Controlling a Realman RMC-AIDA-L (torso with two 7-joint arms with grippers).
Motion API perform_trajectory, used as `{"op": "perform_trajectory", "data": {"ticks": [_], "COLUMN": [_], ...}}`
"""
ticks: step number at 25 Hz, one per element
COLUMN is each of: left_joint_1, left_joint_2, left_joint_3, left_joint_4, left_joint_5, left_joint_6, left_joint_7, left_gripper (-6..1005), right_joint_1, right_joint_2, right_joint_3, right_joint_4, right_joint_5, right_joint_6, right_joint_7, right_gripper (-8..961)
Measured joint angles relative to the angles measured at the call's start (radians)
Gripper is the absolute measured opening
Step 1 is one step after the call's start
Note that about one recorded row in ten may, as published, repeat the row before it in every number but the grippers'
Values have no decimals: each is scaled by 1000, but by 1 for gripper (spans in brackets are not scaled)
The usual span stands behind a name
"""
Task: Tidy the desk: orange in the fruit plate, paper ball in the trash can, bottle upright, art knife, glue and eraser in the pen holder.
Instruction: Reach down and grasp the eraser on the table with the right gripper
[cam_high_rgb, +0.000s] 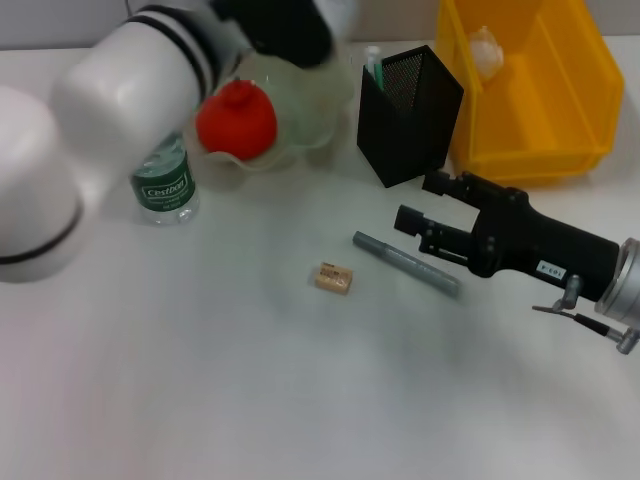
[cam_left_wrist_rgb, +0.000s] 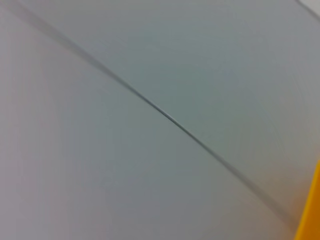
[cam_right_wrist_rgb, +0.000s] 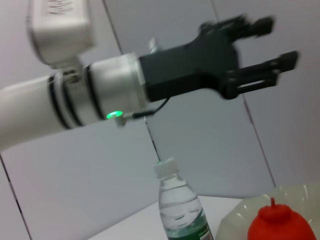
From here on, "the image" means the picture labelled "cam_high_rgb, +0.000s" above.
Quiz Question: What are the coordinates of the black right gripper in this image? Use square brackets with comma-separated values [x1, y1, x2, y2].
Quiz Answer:
[394, 169, 622, 303]

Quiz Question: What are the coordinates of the green utility knife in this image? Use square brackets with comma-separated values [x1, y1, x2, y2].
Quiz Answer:
[364, 45, 387, 94]

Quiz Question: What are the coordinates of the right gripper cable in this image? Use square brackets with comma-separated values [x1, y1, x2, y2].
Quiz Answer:
[531, 274, 640, 356]

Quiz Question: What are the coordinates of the beige eraser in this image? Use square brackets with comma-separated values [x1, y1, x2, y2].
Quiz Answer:
[313, 262, 354, 297]

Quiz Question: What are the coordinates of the translucent green fruit bowl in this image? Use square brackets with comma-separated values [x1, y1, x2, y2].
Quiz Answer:
[183, 29, 356, 176]

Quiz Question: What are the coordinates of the grey marker pen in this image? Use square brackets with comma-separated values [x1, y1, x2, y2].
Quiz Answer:
[352, 230, 463, 300]

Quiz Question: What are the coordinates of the orange fruit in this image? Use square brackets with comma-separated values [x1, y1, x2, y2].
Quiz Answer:
[195, 78, 279, 162]

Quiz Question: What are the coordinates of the black mesh pen holder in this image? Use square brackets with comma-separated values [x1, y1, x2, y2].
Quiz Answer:
[356, 44, 466, 189]

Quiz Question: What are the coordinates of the yellow plastic bin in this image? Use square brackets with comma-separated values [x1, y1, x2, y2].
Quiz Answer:
[433, 0, 627, 189]

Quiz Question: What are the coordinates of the clear water bottle green label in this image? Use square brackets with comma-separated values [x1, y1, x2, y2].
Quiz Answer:
[128, 130, 202, 226]

